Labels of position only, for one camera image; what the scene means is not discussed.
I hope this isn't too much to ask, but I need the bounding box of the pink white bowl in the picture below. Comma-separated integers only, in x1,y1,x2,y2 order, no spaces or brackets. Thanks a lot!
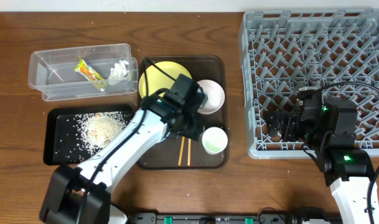
197,80,225,114

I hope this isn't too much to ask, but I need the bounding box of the small green white cup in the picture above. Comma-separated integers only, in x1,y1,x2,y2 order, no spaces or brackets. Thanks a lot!
202,127,228,155

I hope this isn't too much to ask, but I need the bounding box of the white tissue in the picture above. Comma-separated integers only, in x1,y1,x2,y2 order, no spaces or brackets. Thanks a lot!
108,60,129,80

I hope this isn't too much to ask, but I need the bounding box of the pile of rice grains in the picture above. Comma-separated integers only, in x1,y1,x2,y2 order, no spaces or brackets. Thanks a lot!
54,111,134,159

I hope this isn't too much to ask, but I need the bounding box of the green orange snack wrapper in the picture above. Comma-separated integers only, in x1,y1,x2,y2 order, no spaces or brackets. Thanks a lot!
74,59,108,92

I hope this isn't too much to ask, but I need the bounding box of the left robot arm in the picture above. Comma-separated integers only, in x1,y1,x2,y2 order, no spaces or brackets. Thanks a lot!
39,74,207,223

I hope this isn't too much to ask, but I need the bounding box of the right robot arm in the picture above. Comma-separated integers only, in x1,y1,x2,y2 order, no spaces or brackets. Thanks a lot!
263,88,379,223

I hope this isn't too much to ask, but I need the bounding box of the grey dishwasher rack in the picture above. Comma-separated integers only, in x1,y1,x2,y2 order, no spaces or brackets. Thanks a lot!
238,9,379,159

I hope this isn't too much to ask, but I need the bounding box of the black waste tray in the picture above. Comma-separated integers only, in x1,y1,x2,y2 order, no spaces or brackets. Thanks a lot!
44,104,133,166

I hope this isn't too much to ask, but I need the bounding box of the left wooden chopstick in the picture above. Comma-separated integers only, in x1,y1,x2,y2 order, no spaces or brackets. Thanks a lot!
177,136,185,166

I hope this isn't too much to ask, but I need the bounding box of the yellow plate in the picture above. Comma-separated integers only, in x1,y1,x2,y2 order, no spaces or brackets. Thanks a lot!
139,61,192,98

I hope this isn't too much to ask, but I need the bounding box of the dark brown serving tray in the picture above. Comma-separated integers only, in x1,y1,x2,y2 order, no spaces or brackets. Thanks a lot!
137,55,229,170

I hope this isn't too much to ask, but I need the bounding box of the clear plastic bin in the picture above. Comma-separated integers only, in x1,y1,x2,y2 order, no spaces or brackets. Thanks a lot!
28,44,138,101

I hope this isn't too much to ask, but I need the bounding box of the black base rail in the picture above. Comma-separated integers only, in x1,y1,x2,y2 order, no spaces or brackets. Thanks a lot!
126,211,342,224

